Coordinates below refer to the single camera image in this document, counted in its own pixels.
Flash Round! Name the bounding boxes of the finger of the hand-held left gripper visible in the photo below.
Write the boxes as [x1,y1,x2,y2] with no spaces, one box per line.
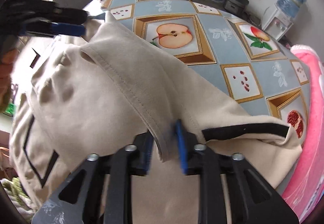
[38,6,90,24]
[19,22,86,38]

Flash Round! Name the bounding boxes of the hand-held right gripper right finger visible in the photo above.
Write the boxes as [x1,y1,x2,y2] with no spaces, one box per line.
[176,119,296,224]

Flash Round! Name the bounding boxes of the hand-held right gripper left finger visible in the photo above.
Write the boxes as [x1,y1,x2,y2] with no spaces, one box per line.
[32,133,155,224]

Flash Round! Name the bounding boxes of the beige zip jacket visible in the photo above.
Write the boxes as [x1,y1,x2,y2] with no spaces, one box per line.
[9,10,304,224]

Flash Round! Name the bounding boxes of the fruit print tablecloth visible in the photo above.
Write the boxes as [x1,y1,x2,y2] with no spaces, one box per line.
[83,0,312,138]

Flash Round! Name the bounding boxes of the pink floral blanket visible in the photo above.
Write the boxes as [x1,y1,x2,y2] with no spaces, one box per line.
[281,44,324,224]

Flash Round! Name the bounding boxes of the green shaggy rug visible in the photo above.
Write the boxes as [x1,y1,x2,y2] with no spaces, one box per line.
[0,177,36,214]

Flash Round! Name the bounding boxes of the black rice cooker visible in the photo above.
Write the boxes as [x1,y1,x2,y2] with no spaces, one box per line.
[224,0,250,13]

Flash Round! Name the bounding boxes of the white water dispenser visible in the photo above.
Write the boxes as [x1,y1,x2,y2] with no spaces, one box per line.
[261,8,294,41]

